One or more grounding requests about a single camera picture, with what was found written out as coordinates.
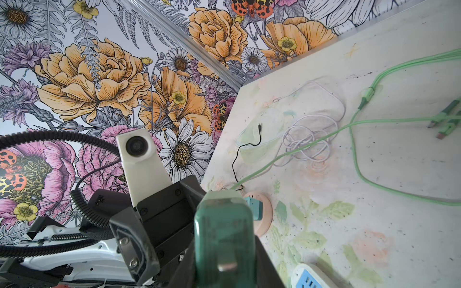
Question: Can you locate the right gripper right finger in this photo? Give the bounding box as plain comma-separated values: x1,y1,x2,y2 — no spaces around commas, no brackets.
255,236,285,288

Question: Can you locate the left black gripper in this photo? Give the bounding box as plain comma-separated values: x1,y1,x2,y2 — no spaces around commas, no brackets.
109,175,206,286

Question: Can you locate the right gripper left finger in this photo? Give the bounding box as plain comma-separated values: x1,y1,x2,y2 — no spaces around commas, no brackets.
168,248,196,288

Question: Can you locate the white blue rectangular power strip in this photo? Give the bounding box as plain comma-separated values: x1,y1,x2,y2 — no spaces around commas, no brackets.
291,263,338,288

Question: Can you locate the green charger plug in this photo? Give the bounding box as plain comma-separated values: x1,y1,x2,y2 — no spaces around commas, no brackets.
194,190,256,288

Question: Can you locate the round pink power strip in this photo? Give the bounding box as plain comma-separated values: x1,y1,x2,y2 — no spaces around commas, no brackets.
244,192,273,238

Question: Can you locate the teal charger plug black cable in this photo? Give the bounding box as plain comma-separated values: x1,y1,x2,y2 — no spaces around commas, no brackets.
243,196,264,222

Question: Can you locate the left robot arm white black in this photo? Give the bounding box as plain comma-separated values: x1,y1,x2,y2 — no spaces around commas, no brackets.
1,129,205,288

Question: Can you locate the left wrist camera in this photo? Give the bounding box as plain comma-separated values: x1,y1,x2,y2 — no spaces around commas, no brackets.
116,128,173,207

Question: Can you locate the white charging cable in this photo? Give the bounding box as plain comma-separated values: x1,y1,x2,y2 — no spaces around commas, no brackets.
269,80,347,168

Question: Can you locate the black charging cable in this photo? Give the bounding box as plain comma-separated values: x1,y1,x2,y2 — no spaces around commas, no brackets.
231,123,263,191

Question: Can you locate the green charging cable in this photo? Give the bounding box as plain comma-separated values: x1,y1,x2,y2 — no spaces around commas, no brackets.
230,48,461,208

